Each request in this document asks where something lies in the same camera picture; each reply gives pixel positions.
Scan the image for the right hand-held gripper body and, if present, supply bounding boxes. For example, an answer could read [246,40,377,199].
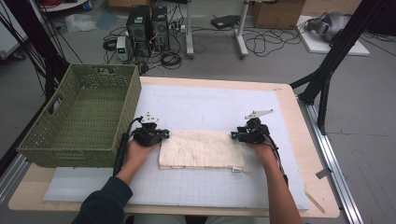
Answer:
[236,108,275,145]

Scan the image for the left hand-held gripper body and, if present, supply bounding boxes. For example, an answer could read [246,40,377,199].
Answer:
[132,111,163,147]

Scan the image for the cream printed cloth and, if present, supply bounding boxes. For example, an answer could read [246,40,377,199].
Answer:
[158,130,250,174]

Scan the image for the green woven basket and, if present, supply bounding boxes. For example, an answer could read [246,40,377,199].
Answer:
[17,63,143,169]

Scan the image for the person's left hand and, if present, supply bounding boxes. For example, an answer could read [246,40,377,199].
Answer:
[121,139,161,176]

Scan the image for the person's right hand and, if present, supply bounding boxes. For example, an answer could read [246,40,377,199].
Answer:
[247,138,278,171]

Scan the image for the white grid mat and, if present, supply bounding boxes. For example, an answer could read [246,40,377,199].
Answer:
[43,83,311,210]

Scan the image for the grey tape piece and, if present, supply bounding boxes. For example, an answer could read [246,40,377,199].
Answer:
[315,167,333,180]

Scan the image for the grey power supply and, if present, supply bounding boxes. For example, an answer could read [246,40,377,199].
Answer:
[115,35,131,63]

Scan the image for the white desk leg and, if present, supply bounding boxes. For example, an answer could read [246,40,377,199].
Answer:
[184,0,195,61]
[234,0,250,59]

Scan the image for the small black computer tower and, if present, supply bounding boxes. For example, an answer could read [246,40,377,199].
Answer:
[150,6,171,51]

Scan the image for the white floor board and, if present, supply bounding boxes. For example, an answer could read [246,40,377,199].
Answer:
[295,15,371,57]

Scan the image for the large black computer tower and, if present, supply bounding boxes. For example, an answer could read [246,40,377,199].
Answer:
[125,5,153,58]

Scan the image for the black flat device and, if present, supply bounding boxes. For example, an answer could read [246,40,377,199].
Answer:
[210,14,241,30]

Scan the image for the large cardboard box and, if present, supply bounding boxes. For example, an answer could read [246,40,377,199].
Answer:
[249,0,306,30]

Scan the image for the clear plastic bag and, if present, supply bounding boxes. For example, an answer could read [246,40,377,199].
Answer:
[64,12,98,34]

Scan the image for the grey headset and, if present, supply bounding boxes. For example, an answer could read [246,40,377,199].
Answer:
[304,11,351,43]

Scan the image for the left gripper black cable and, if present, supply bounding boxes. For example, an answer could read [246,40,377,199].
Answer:
[112,116,144,177]

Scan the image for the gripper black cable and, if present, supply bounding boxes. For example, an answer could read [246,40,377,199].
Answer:
[262,124,290,189]
[112,116,144,177]

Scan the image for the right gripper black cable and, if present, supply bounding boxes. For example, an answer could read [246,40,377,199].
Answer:
[262,124,290,189]

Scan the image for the coiled black cable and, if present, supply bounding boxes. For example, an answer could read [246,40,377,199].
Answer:
[160,50,183,71]

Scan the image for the aluminium rail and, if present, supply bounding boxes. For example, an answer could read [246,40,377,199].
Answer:
[298,98,364,224]
[0,153,32,204]

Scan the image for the tangled black floor cables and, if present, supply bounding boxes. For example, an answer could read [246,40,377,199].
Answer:
[243,25,304,59]

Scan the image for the black frame stand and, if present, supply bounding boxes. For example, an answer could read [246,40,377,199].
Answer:
[3,0,72,105]
[289,0,387,136]

